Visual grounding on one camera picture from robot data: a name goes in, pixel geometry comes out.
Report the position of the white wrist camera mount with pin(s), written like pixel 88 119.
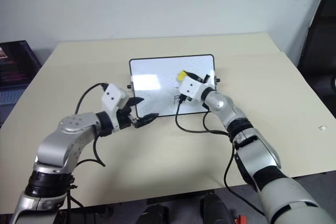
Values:
pixel 192 89
pixel 113 97

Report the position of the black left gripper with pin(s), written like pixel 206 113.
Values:
pixel 124 119

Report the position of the small black-framed whiteboard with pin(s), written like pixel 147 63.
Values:
pixel 152 77

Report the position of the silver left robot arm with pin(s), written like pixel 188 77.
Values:
pixel 65 142

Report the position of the small white scrap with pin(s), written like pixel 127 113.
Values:
pixel 322 127

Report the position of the dark rounded shape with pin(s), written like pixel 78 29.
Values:
pixel 214 208
pixel 155 214

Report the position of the dark printed box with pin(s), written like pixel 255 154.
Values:
pixel 17 62

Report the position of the yellow whiteboard eraser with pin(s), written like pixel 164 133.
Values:
pixel 181 76

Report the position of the black office chair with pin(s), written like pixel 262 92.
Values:
pixel 323 37

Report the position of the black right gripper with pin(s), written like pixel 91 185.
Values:
pixel 198 79

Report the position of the small red object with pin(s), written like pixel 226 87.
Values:
pixel 241 219

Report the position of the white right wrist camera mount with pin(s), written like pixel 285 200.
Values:
pixel 192 89

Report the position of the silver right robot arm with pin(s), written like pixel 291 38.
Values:
pixel 262 155

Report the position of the blue grey patterned object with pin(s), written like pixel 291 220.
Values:
pixel 10 100

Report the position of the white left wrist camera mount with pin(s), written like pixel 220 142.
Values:
pixel 113 97

